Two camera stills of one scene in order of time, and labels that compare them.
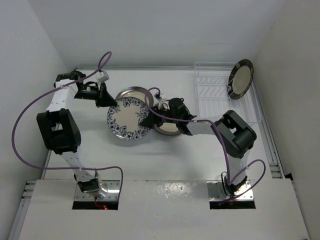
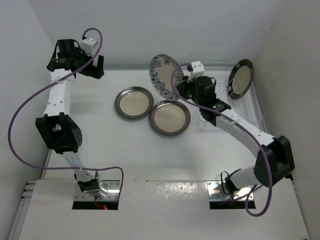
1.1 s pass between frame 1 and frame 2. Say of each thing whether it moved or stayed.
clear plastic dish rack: stayed
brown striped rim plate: stayed
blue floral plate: moved
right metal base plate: stayed
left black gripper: moved
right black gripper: moved
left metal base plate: stayed
